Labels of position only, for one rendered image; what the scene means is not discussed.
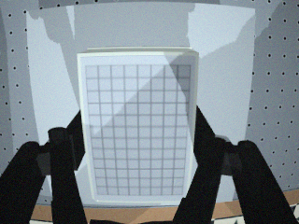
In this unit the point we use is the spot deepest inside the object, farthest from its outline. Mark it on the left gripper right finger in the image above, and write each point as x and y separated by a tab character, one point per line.
259	194

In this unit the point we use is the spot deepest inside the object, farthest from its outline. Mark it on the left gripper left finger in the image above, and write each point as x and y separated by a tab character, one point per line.
62	153

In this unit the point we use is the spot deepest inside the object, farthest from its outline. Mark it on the grey flat base plate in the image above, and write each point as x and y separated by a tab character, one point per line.
273	118

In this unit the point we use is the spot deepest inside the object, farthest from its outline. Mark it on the white deep-well block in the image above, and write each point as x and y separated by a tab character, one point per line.
138	107

